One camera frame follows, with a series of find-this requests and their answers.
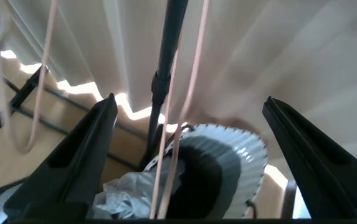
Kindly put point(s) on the black clothes rack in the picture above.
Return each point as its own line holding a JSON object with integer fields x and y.
{"x": 170, "y": 46}

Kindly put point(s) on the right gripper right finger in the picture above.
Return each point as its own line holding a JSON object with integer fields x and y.
{"x": 331, "y": 193}

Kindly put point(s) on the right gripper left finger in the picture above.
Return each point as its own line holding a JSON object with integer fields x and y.
{"x": 56, "y": 193}

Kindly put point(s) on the pink clothes hanger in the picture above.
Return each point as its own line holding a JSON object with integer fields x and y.
{"x": 48, "y": 34}
{"x": 201, "y": 37}

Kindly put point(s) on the white laundry basket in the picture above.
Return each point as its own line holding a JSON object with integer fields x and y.
{"x": 246, "y": 149}

